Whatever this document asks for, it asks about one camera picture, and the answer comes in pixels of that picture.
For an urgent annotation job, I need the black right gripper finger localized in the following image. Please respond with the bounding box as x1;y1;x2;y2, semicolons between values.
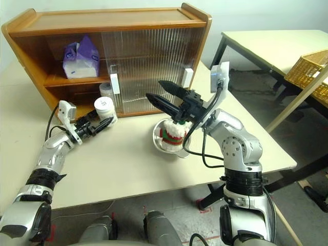
158;80;192;103
145;93;183;121

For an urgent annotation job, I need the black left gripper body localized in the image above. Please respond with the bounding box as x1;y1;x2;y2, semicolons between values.
73;115;100;138

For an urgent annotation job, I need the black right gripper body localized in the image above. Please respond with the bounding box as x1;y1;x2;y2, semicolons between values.
173;89;209;127

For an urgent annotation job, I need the white lidded plastic jar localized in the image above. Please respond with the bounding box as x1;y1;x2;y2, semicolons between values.
99;82;113;99
93;96;118;126

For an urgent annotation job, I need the white door handle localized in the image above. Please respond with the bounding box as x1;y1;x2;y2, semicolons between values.
182;68;194;90
110;73;121;95

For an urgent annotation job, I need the white knitted plush toy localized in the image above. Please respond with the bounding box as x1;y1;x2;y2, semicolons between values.
158;118;192;152

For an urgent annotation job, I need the small metal bowl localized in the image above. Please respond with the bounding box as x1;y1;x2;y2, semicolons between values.
152;117;192;159

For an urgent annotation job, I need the ribbed clear sliding door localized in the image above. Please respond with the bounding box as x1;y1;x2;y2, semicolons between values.
101;30;190;115
120;27;207;113

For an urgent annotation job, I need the purple tissue pack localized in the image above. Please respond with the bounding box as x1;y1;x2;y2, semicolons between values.
63;35;100;79

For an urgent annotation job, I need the wooden cabinet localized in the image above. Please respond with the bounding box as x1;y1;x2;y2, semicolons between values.
1;2;213;118

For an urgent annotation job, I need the black table leg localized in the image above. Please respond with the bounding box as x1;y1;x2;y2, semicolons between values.
198;153;328;210

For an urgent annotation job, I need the beige black-framed side table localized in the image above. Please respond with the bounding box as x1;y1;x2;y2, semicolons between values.
210;29;328;121

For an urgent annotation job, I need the light wooden beam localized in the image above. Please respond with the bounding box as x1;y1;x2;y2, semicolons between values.
265;69;328;133

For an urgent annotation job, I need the grey rounded robot knee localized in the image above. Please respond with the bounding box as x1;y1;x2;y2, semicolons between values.
143;210;182;246
81;215;118;246

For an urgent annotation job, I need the wicker basket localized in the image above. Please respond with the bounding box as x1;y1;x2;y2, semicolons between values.
303;82;328;108
284;50;328;90

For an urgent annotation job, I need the black metal floor foot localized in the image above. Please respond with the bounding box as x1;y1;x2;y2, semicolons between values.
303;186;328;212

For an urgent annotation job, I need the thin wooden stick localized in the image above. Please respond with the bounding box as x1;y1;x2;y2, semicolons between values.
274;203;303;246

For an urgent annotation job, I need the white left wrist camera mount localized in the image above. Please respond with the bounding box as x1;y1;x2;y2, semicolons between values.
57;100;83;146

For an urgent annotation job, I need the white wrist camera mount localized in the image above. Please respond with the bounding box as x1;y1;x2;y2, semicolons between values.
57;100;83;146
202;61;230;129

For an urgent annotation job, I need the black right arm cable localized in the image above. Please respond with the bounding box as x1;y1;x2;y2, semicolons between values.
182;79;226;169

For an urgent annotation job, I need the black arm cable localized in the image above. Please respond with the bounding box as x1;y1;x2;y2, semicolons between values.
182;79;226;169
45;105;67;140

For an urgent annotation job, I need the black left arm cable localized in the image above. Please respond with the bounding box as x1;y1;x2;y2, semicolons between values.
45;105;67;140

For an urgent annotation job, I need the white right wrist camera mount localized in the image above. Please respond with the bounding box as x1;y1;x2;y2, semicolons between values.
202;61;230;129

